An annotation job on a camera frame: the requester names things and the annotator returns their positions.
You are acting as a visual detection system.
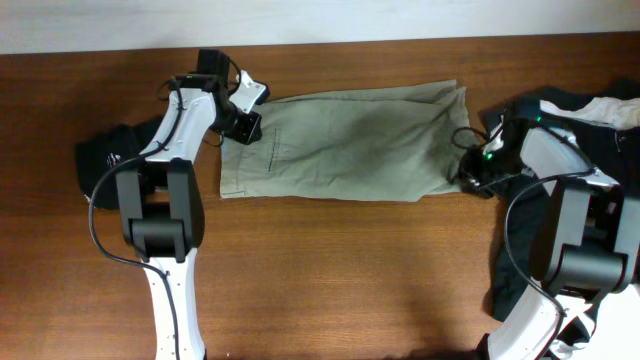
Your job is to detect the khaki shorts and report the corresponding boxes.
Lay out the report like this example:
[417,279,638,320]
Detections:
[220,80,475,202]

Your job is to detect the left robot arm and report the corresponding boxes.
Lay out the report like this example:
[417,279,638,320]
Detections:
[116,72,269,360]

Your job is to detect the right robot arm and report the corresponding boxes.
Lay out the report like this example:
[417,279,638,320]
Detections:
[457,98,639,359]

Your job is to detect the black garment in pile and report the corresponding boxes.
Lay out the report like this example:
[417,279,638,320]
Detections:
[483,79,639,321]

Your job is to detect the black folded garment left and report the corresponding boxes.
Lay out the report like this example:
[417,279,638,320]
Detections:
[74,116,162,201]

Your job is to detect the white garment in pile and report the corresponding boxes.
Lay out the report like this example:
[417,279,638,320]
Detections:
[540,97,639,130]

